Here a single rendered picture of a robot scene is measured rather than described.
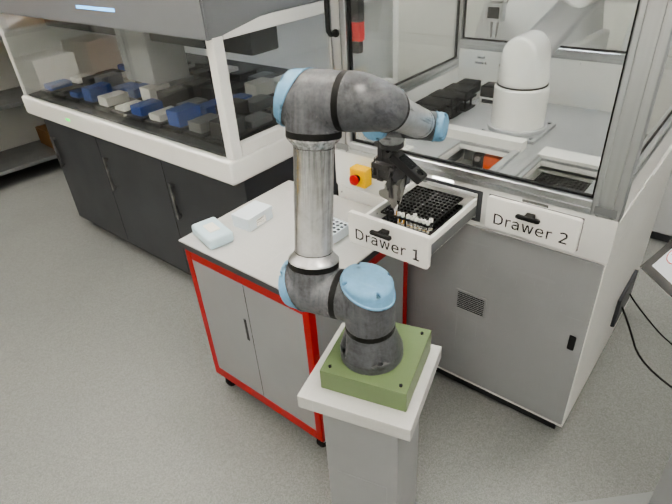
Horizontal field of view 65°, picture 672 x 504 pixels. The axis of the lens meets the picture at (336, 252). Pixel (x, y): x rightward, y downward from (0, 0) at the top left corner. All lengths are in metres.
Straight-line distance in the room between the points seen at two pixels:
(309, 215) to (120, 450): 1.49
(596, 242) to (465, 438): 0.92
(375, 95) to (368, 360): 0.58
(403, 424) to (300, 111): 0.70
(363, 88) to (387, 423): 0.71
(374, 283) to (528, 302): 0.88
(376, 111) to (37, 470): 1.92
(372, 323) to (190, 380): 1.47
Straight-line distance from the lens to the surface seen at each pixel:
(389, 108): 1.03
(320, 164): 1.08
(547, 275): 1.81
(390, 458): 1.39
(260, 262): 1.74
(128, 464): 2.29
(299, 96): 1.05
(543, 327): 1.93
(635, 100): 1.53
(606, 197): 1.63
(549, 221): 1.69
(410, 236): 1.53
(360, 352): 1.20
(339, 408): 1.25
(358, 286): 1.11
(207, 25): 1.99
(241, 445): 2.20
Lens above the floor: 1.72
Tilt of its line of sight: 33 degrees down
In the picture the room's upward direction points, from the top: 4 degrees counter-clockwise
